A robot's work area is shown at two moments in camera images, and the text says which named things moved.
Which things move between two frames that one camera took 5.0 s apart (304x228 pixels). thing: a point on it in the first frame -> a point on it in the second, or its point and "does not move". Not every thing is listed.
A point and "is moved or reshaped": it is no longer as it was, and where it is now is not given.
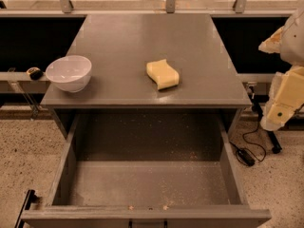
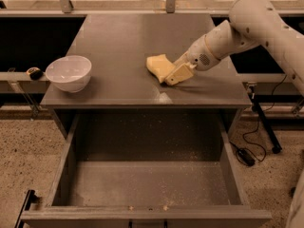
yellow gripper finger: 286,97 -> 180,74
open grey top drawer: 147,170 does not move
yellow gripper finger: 273,44 -> 182,59
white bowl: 70,73 does not move
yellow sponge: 163,74 is moved or reshaped
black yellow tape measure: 35,73 does not move
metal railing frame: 65,7 does not move
